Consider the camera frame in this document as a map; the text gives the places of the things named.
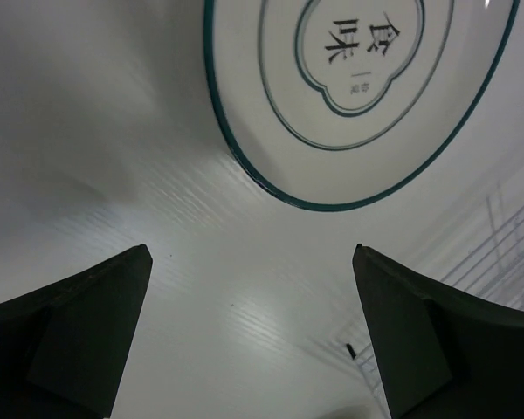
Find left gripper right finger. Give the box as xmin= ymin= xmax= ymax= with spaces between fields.
xmin=352 ymin=244 xmax=524 ymax=418

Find clear wire dish rack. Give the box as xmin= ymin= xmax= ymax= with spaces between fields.
xmin=319 ymin=186 xmax=524 ymax=389

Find green rimmed white plate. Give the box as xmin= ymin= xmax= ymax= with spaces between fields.
xmin=203 ymin=1 xmax=519 ymax=212

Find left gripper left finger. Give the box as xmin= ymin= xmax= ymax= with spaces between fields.
xmin=0 ymin=244 xmax=153 ymax=418

